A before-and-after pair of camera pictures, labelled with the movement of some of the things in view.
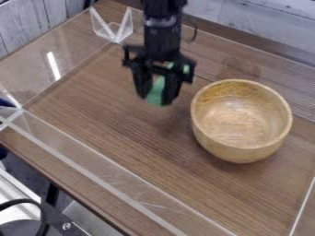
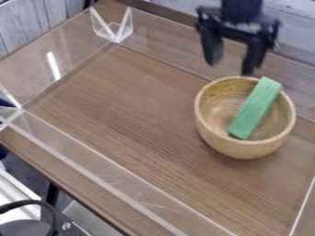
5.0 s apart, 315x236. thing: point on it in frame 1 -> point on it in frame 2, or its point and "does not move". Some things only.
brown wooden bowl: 242,119 does not move
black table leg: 53,194 does not move
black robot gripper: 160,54 -> 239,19
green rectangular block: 154,96 -> 255,108
